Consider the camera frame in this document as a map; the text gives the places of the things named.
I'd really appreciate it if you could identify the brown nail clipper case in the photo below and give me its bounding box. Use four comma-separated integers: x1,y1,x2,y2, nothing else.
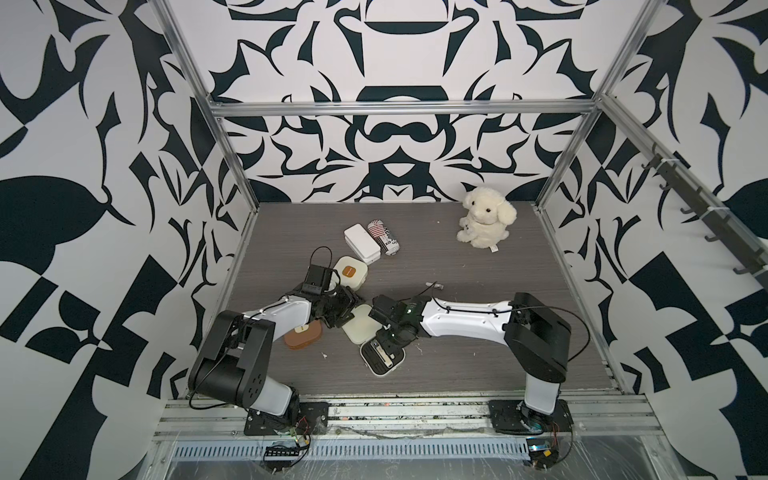
283,320,323,350

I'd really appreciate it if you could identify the cream nail clipper case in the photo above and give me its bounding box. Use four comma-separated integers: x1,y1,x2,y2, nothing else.
331,256,369,291

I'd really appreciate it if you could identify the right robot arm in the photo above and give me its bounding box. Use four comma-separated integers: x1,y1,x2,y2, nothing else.
360,292,578,420

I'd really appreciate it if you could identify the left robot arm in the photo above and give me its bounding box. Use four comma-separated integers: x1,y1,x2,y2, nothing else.
187,265,364,424

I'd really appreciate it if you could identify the flag pattern can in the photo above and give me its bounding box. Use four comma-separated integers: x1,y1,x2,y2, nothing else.
367,219,400,256

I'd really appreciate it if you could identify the white rectangular box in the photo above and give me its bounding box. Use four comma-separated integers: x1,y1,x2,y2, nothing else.
344,224,381,265

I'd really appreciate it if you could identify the white plush dog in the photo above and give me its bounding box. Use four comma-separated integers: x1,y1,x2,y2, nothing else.
456,187,518,252

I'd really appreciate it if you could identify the left electronics board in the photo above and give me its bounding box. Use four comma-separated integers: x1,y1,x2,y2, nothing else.
261,444,306,472

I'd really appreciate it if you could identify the electronics board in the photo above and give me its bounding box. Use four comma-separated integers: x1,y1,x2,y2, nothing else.
261,444,306,472
526,438,560,471

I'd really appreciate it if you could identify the right electronics board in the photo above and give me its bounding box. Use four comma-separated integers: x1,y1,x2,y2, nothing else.
526,438,560,471

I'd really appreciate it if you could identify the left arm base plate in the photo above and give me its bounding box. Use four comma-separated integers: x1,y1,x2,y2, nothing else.
244,401,330,436

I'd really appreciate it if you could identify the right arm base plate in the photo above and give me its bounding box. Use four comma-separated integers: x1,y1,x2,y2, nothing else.
488,399,574,436

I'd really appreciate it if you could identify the aluminium front rail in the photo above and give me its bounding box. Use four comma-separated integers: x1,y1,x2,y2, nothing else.
152,390,664,441

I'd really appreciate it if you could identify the wall hook rack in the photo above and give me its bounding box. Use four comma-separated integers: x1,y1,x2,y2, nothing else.
643,144,767,289

